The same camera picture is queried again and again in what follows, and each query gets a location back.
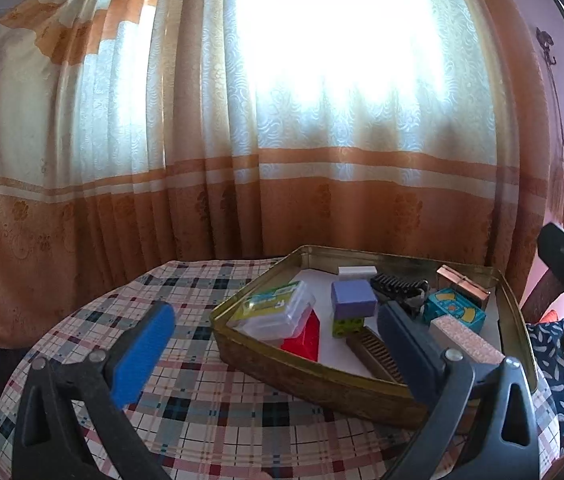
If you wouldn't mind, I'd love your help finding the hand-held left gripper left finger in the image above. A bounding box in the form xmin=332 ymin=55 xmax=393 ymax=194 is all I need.
xmin=12 ymin=300 xmax=177 ymax=480

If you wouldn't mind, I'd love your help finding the navy feather print cushion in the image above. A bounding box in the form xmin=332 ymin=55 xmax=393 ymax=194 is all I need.
xmin=527 ymin=320 xmax=564 ymax=441

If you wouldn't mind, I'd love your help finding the tasselled curtain cord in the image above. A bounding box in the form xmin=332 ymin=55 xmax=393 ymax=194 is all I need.
xmin=544 ymin=62 xmax=564 ymax=223

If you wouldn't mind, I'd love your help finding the purple block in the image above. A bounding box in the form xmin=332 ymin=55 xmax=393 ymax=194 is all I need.
xmin=331 ymin=278 xmax=379 ymax=320

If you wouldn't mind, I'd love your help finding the cream and orange curtain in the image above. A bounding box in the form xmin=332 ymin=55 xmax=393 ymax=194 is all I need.
xmin=0 ymin=0 xmax=550 ymax=351

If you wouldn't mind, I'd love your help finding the white charger plug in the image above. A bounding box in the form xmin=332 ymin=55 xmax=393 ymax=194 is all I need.
xmin=338 ymin=266 xmax=378 ymax=281

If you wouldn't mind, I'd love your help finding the red toy brick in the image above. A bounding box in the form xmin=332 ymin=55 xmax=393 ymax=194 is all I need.
xmin=280 ymin=310 xmax=322 ymax=363

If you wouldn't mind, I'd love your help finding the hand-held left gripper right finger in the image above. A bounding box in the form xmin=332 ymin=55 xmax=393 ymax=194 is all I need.
xmin=376 ymin=302 xmax=535 ymax=480

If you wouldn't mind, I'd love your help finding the pink patterned box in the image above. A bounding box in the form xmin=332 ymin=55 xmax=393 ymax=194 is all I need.
xmin=429 ymin=315 xmax=505 ymax=366

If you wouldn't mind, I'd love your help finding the gold metal tin tray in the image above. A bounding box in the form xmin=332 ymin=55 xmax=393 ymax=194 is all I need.
xmin=210 ymin=245 xmax=538 ymax=431

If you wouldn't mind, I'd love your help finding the brown wooden chair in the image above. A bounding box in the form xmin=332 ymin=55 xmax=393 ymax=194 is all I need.
xmin=519 ymin=232 xmax=564 ymax=321

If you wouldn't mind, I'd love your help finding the black hair clip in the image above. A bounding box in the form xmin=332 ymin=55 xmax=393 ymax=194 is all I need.
xmin=369 ymin=272 xmax=430 ymax=318

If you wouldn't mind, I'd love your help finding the white paper liner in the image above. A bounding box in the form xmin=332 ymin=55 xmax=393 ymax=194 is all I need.
xmin=282 ymin=267 xmax=503 ymax=376

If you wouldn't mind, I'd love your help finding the clear plastic box green label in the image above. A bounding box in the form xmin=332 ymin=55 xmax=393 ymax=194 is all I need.
xmin=227 ymin=280 xmax=317 ymax=343

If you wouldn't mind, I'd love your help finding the copper coloured box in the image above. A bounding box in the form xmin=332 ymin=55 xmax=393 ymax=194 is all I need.
xmin=436 ymin=265 xmax=492 ymax=308

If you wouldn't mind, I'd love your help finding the brown comb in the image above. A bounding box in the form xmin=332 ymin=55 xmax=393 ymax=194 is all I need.
xmin=346 ymin=325 xmax=410 ymax=386

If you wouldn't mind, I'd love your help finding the green toy brick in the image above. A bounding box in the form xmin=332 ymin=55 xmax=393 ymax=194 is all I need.
xmin=332 ymin=316 xmax=364 ymax=339

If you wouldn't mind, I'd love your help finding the teal patterned box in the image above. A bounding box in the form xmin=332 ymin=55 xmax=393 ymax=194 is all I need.
xmin=422 ymin=287 xmax=487 ymax=336

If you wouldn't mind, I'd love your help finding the metal wall hook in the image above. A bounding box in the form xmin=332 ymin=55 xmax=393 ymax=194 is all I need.
xmin=536 ymin=27 xmax=559 ymax=67

